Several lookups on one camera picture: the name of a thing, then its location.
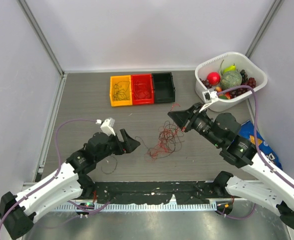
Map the blue Doritos chip bag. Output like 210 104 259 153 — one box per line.
239 120 283 170

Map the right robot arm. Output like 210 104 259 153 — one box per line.
168 103 294 229

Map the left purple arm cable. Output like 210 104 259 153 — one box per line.
0 118 99 240

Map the white slotted cable duct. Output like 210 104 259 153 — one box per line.
54 201 217 212

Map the yellow plastic bin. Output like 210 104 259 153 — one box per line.
109 75 133 107

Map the green melon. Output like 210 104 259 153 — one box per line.
220 71 243 90

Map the yellow-green pear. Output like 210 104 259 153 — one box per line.
222 64 237 74

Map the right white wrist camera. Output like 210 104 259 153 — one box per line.
199 88 219 112

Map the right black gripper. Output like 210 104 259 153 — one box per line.
167 102 222 147

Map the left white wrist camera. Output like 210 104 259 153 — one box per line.
95 117 116 136

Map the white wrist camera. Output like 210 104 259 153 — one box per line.
95 117 116 136
199 88 219 112

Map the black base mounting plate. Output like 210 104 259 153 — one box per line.
90 181 232 205

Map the white plastic basket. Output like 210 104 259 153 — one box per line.
195 51 268 112

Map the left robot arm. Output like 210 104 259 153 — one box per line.
0 129 140 240

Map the black plastic bin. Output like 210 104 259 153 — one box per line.
151 72 176 104

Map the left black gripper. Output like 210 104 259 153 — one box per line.
95 128 140 163

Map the red apple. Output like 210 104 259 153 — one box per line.
206 72 221 86

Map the red brown cable pile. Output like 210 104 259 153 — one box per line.
144 103 187 162

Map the small peach fruit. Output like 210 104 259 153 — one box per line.
215 86 231 100

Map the dark red grape bunch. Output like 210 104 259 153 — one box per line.
230 77 257 99

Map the red plastic bin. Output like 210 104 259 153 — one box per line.
131 73 154 106

